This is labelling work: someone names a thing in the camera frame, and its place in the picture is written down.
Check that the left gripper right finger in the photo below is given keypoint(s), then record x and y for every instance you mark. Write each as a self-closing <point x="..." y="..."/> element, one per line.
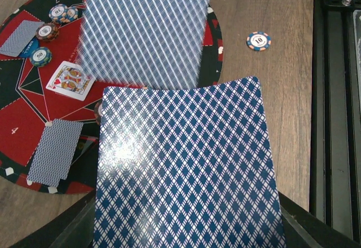
<point x="302" y="229"/>

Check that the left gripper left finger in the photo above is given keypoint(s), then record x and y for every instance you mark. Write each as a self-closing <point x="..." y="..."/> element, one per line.
<point x="72" y="228"/>

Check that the blue backed card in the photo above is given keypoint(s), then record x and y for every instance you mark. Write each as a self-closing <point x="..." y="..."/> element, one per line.
<point x="20" y="38"/>
<point x="156" y="43"/>
<point x="55" y="151"/>

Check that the triangular all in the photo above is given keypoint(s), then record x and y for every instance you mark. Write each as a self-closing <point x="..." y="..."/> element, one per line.
<point x="83" y="145"/>

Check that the brown poker chip stack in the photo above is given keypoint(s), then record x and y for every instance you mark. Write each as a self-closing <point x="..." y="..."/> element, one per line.
<point x="98" y="112"/>

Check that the blue backed card deck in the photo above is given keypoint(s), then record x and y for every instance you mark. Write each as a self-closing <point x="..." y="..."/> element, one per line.
<point x="186" y="168"/>

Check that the king of hearts card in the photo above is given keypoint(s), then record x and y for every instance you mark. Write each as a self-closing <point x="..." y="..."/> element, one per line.
<point x="70" y="80"/>

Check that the teal chip stack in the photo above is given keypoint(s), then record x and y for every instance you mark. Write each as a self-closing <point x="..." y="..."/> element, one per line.
<point x="40" y="57"/>

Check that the blue small blind button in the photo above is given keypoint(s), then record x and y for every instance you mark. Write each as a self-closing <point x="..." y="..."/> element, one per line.
<point x="30" y="48"/>

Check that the blue backed card top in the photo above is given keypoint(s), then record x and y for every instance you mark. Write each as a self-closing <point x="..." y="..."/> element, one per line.
<point x="20" y="38"/>

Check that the white chip stack mat top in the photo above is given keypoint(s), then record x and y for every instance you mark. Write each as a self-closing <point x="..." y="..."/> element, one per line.
<point x="63" y="14"/>

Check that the round red black poker mat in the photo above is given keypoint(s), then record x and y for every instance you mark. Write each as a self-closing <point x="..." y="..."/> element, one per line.
<point x="26" y="104"/>

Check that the blue white poker chip stack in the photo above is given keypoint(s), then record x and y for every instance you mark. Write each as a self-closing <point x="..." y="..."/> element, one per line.
<point x="258" y="41"/>

